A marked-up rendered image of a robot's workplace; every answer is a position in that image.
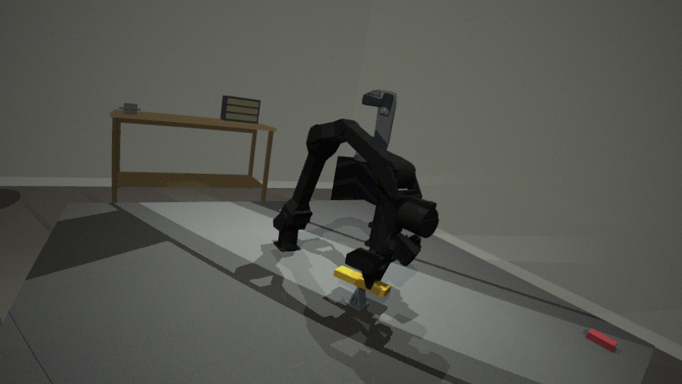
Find red rectangular bar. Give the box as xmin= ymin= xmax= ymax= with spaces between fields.
xmin=586 ymin=328 xmax=618 ymax=352

